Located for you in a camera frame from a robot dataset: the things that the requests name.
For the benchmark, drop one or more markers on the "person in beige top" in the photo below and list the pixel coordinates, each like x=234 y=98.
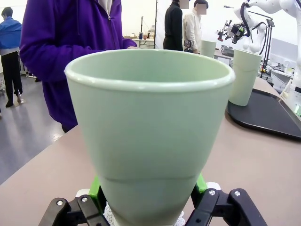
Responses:
x=191 y=26

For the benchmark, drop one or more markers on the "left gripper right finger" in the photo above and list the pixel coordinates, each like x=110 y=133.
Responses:
x=223 y=209

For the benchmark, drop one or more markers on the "person in purple hoodie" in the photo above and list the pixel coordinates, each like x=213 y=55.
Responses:
x=58 y=35

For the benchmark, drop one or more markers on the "white lace paper coaster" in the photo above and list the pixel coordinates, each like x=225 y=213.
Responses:
x=109 y=214

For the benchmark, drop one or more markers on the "person in blue jacket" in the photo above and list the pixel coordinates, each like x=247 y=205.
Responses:
x=9 y=30

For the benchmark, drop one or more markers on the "person in all black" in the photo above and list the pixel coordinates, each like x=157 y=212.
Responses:
x=172 y=23

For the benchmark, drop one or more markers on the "person's right forearm purple sleeve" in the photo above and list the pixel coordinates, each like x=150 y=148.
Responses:
x=70 y=56

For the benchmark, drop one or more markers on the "pale green plastic cup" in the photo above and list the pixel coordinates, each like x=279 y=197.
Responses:
x=150 y=129
x=244 y=77
x=208 y=48

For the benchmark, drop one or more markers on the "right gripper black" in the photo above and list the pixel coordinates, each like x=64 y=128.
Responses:
x=237 y=33

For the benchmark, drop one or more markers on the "black plastic serving tray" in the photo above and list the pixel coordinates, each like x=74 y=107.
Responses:
x=263 y=115

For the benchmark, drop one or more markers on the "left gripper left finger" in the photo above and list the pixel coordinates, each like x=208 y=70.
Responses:
x=70 y=212

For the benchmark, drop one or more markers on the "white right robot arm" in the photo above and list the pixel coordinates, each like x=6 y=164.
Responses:
x=256 y=37

